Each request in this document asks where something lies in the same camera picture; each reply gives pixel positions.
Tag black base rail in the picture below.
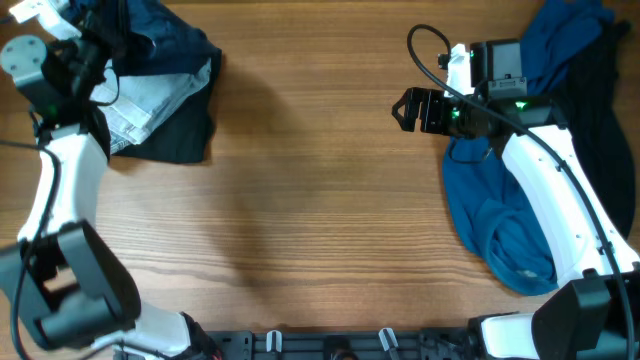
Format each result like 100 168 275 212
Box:
209 327 473 360

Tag right black cable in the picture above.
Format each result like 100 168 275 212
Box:
406 23 636 360

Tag folded light blue jeans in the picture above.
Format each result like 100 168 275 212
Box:
90 60 212 154

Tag left black cable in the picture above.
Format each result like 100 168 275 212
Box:
0 112 64 360

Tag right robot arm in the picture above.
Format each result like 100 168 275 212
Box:
392 39 639 359

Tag black cable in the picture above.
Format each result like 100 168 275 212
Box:
0 112 64 360
406 23 636 360

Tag teal blue shirt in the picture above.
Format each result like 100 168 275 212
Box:
442 0 615 296

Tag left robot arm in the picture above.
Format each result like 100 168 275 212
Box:
1 2 223 359

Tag dark navy shorts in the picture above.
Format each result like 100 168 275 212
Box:
62 0 222 76

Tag black garment with logo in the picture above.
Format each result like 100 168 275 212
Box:
553 20 636 238

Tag folded black garment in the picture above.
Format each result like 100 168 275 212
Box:
114 49 223 164

